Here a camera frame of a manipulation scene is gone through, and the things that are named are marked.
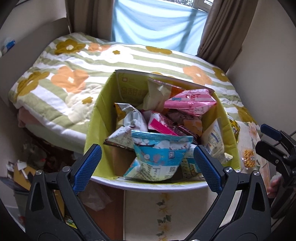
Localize gold snack bag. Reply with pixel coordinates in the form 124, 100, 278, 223
227, 115, 240, 142

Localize clear bag yellow snacks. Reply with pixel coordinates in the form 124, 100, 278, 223
240, 144, 258, 173

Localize dark chocolate bar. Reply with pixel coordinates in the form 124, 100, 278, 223
173, 125, 201, 145

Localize pink white snack bag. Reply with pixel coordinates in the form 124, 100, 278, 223
147, 111, 183, 136

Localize orange white snack bag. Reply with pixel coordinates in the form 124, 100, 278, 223
140, 78, 184, 113

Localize person's right hand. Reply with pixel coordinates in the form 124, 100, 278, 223
267, 176, 281, 198

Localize cream white snack bag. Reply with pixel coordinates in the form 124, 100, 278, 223
201, 118, 233, 164

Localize floral table cloth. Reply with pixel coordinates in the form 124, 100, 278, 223
123, 182, 217, 240

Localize blue white snack bag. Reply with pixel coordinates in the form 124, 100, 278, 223
123, 131, 193, 182

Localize brown right curtain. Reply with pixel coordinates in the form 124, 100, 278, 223
197, 0, 258, 72

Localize brown curtain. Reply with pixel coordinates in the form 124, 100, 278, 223
197, 0, 258, 72
65, 0, 115, 41

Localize floral striped quilt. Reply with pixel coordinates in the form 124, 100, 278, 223
8, 33, 253, 153

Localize light blue window cloth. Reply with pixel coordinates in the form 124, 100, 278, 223
111, 1, 208, 55

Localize green cardboard box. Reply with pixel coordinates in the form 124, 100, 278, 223
85, 69, 240, 192

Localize grey headboard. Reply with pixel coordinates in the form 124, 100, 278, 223
1, 18, 70, 106

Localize blue white bottle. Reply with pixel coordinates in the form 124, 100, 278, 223
1, 38, 16, 55

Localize brown left curtain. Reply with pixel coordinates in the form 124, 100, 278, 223
65, 0, 115, 41

